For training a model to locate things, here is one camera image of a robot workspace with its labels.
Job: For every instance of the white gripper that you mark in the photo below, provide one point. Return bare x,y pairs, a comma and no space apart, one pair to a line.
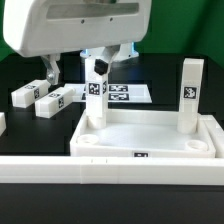
49,27

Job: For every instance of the white desk tabletop tray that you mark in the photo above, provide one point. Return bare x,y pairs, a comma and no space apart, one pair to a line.
141,133

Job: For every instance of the white fiducial marker sheet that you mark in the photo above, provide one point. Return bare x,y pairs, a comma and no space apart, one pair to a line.
118,93

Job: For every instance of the white fence left bar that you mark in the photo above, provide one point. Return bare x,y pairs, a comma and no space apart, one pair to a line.
2,123

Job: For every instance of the white fence bar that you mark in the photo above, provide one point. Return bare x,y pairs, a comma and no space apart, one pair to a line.
2,123
101,170
216,133

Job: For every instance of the white fence front bar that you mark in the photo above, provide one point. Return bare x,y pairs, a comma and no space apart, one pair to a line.
101,170

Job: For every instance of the white fence right bar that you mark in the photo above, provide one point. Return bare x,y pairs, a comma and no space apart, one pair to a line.
216,133

